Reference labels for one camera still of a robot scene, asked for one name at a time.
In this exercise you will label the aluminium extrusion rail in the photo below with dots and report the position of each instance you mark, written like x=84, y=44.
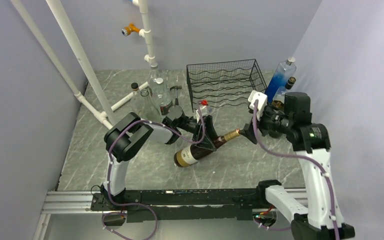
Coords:
x=65, y=202

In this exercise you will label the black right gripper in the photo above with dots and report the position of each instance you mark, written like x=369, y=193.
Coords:
x=248, y=132

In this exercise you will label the white pvc pipe frame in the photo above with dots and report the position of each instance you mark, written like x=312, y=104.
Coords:
x=107, y=117

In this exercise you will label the small black handled hammer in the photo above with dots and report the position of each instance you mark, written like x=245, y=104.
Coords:
x=176, y=88

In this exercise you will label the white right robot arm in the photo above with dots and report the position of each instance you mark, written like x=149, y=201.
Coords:
x=321, y=217

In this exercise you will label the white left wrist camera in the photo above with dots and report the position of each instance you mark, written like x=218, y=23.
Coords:
x=204, y=110

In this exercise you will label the blue square glass bottle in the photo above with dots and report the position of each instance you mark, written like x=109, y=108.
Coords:
x=283, y=72

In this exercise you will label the clear bottle red black label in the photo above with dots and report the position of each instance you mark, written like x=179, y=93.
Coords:
x=136, y=101

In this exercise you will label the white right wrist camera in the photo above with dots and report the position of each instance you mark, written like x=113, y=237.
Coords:
x=257, y=102

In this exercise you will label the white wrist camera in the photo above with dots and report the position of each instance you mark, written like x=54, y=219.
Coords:
x=257, y=102
x=204, y=110

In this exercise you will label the clear bottle black gold cap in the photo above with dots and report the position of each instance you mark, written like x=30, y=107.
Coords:
x=278, y=100

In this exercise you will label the clear round glass bottle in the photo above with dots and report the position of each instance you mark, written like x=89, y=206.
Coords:
x=153, y=76

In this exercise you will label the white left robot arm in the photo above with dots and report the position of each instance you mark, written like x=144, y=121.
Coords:
x=128, y=136

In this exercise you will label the clear glass bottle silver cap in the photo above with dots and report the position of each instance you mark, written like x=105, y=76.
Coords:
x=161, y=96

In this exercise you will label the brown bottle gold foil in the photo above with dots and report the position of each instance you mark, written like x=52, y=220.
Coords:
x=193, y=154

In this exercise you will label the black wire wine rack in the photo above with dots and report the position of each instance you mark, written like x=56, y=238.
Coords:
x=222, y=84

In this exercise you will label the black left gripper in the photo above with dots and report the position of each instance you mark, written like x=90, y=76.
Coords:
x=206, y=143

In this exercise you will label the clear bottle black gold label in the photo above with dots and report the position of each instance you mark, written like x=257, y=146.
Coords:
x=148, y=110

